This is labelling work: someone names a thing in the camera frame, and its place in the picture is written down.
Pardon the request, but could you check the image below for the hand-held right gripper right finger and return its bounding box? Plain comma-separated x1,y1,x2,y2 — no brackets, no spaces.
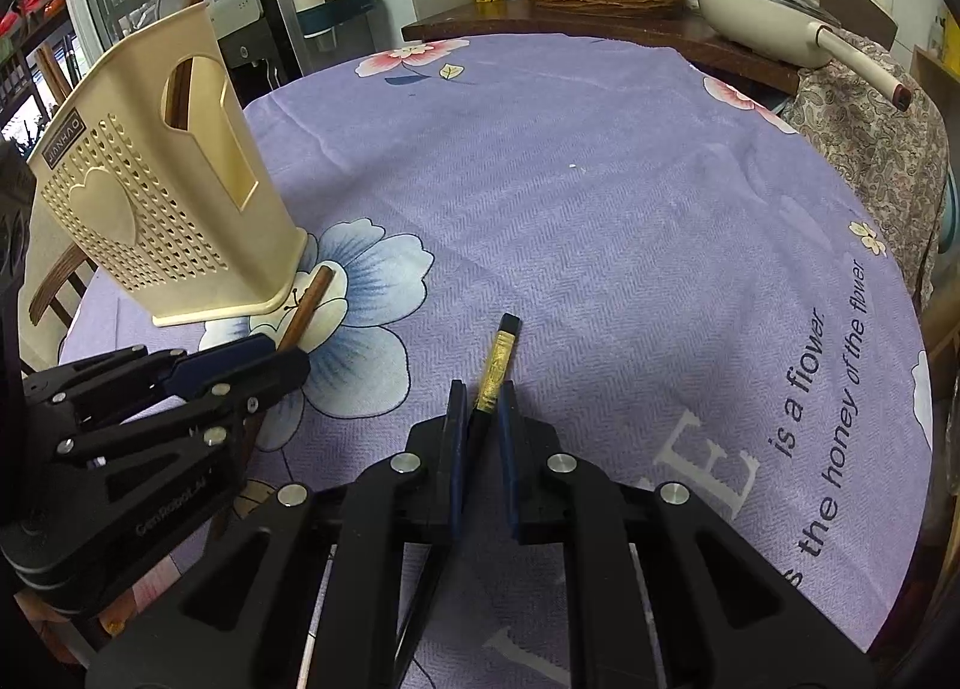
499,381,878,689

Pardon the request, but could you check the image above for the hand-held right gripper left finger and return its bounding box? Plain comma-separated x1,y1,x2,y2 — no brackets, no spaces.
86,380,470,689

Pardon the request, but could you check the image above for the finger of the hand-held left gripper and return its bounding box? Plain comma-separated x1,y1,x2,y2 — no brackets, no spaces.
56,348,312,469
22,334,275,429

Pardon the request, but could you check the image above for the black chopstick with gold band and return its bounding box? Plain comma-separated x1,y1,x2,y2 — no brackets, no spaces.
394,314,521,675

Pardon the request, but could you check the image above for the beige plastic utensil holder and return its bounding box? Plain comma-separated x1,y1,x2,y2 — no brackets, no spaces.
26,2,308,328

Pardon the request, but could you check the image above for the wooden chair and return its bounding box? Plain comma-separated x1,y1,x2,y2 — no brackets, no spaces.
26,239,98,326

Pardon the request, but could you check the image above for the purple floral tablecloth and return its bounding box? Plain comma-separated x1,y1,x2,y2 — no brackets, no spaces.
19,32,935,689

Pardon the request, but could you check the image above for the grey water dispenser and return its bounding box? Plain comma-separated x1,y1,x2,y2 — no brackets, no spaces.
206,0,376,90

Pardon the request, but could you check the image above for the blue cup holder tray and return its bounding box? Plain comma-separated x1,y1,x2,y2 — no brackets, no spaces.
296,0,376,52

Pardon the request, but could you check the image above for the dark wooden counter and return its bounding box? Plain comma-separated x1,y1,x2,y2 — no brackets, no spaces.
401,0,800,97

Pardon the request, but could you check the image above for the floral patterned cloth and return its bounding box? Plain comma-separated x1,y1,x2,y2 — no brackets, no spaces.
784,32,950,307

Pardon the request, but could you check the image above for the cream frying pan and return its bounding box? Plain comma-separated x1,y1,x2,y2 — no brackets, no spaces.
697,0,912,111

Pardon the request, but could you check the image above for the light wooden shelf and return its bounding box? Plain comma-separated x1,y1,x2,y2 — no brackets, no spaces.
911,47,960,94

